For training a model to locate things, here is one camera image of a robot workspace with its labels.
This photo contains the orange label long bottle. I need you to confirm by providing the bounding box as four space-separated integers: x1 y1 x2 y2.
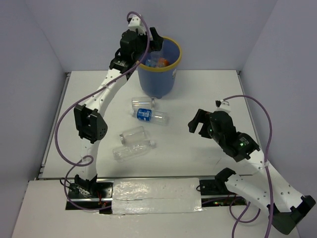
157 58 170 68

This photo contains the colourful label bottle blue cap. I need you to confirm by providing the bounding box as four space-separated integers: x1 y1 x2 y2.
145 59 157 68

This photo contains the short clear wide bottle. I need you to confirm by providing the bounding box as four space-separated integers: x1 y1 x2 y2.
119 126 147 145

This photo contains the clear crushed bottle white cap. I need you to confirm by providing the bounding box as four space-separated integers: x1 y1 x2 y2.
112 140 156 162

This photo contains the clear ribbed bottle blue cap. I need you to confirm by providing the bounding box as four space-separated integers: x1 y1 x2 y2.
149 51 162 63

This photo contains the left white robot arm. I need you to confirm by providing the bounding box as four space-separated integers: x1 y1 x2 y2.
74 12 163 198

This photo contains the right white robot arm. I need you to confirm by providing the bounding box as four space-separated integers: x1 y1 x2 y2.
188 100 316 235

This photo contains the blue bin with yellow rim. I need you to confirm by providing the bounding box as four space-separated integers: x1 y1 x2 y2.
138 37 182 98

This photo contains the clear bottle near bin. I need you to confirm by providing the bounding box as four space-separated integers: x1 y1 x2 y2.
131 96 155 109

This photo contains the blue label clear bottle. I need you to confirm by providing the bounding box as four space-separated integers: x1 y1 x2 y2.
130 108 169 126

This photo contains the silver foil sheet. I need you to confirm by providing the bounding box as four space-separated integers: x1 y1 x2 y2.
111 178 203 215

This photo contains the black metal base rail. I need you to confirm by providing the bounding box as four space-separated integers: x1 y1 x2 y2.
66 179 247 214

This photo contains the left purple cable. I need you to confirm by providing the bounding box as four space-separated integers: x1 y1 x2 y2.
53 10 152 211

